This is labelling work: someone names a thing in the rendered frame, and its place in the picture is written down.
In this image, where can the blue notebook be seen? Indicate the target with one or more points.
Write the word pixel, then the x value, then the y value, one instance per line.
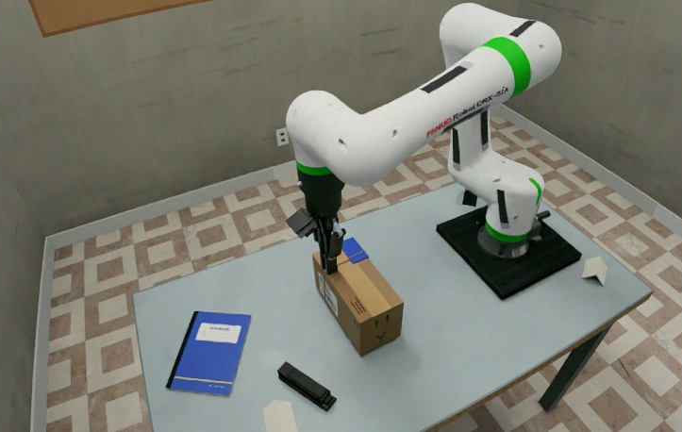
pixel 209 356

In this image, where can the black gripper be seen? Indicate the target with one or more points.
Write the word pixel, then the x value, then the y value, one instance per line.
pixel 330 235

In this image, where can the black stapler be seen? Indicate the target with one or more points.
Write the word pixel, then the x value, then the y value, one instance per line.
pixel 306 386

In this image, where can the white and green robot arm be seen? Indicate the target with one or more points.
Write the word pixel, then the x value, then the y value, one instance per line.
pixel 334 145

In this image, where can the blue flat panel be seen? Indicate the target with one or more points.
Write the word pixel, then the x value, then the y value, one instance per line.
pixel 350 247

